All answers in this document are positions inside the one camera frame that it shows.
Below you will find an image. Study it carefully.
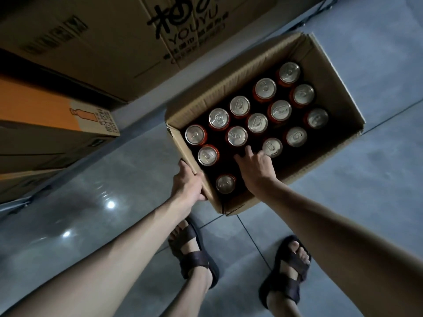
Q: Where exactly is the person's right hand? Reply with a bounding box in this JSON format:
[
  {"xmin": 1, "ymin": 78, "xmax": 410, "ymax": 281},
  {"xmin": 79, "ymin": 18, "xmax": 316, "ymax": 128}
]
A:
[{"xmin": 233, "ymin": 145, "xmax": 280, "ymax": 199}]

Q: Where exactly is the person's left hand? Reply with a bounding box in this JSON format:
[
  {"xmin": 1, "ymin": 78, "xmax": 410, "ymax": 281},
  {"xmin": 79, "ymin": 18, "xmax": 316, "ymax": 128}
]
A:
[{"xmin": 170, "ymin": 160, "xmax": 208, "ymax": 212}]

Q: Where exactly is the group of cans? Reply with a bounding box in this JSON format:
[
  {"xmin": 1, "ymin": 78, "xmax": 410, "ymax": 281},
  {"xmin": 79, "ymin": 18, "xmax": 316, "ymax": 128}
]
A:
[{"xmin": 184, "ymin": 61, "xmax": 330, "ymax": 195}]

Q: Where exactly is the brown cardboard box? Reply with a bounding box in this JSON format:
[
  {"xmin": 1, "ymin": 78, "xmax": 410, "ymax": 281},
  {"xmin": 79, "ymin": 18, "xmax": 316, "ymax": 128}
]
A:
[{"xmin": 165, "ymin": 31, "xmax": 367, "ymax": 217}]

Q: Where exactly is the person's left forearm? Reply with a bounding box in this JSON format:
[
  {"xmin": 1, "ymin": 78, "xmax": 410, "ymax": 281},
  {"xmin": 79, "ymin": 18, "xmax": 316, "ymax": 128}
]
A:
[{"xmin": 0, "ymin": 194, "xmax": 192, "ymax": 317}]

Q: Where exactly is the person's right forearm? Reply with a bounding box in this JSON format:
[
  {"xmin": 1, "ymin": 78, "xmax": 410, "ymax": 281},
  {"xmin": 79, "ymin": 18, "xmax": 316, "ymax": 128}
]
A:
[{"xmin": 254, "ymin": 180, "xmax": 423, "ymax": 317}]

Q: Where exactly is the person's left dark sandal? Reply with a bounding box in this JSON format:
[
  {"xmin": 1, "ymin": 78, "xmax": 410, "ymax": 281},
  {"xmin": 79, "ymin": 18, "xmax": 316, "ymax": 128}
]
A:
[{"xmin": 167, "ymin": 217, "xmax": 220, "ymax": 289}]

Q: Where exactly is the person's dark sandal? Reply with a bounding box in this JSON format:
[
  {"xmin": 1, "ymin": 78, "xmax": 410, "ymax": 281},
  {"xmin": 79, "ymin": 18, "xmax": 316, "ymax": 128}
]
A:
[
  {"xmin": 167, "ymin": 217, "xmax": 220, "ymax": 289},
  {"xmin": 258, "ymin": 235, "xmax": 312, "ymax": 309}
]

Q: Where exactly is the person's left leg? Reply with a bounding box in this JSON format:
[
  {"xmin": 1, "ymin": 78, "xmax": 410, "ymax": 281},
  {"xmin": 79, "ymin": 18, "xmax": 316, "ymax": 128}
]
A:
[{"xmin": 160, "ymin": 221, "xmax": 214, "ymax": 317}]

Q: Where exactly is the person's right dark sandal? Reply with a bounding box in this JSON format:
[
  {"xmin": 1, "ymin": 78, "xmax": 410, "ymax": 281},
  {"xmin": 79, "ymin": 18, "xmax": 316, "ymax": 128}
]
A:
[{"xmin": 258, "ymin": 235, "xmax": 312, "ymax": 309}]

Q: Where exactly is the large brown printed carton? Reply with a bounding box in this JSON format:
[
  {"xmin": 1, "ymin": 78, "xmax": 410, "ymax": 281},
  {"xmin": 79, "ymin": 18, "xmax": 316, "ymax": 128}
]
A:
[{"xmin": 0, "ymin": 0, "xmax": 280, "ymax": 104}]

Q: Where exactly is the orange-topped brown carton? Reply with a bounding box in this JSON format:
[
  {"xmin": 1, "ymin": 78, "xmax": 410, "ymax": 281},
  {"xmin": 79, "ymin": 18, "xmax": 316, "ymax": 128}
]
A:
[
  {"xmin": 0, "ymin": 168, "xmax": 68, "ymax": 206},
  {"xmin": 0, "ymin": 74, "xmax": 121, "ymax": 175}
]

